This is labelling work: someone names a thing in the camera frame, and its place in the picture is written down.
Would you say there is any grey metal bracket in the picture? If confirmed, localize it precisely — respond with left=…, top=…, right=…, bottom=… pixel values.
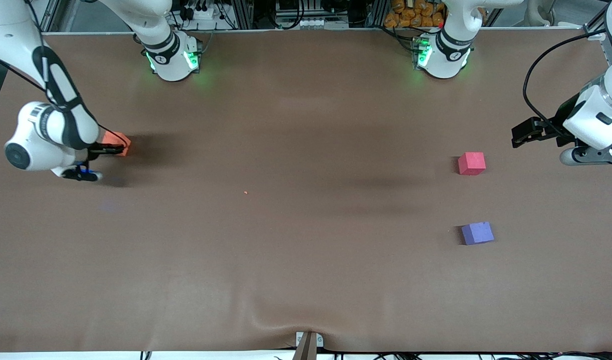
left=295, top=331, right=325, bottom=348

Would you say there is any red foam block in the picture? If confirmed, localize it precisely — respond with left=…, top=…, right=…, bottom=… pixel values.
left=458, top=152, right=487, bottom=176

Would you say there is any white power strip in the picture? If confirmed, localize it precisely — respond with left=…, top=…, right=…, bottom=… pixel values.
left=183, top=2, right=216, bottom=21

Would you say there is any aluminium profile post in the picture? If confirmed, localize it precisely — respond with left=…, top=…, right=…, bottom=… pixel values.
left=233, top=0, right=254, bottom=30
left=371, top=0, right=389, bottom=28

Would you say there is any purple foam block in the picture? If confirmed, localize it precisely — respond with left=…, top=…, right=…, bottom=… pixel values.
left=461, top=221, right=495, bottom=246

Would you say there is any beige rounded object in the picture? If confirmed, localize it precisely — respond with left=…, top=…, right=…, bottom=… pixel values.
left=526, top=0, right=556, bottom=26

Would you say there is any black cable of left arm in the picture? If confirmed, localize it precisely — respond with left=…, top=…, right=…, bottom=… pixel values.
left=523, top=29, right=609, bottom=138

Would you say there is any pile of orange snack bags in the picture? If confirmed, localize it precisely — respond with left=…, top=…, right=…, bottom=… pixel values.
left=384, top=0, right=445, bottom=29

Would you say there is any brown table cover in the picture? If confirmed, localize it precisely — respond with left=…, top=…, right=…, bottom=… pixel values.
left=0, top=29, right=612, bottom=353

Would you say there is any orange foam block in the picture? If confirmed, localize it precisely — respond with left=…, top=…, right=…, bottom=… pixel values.
left=100, top=131, right=132, bottom=158

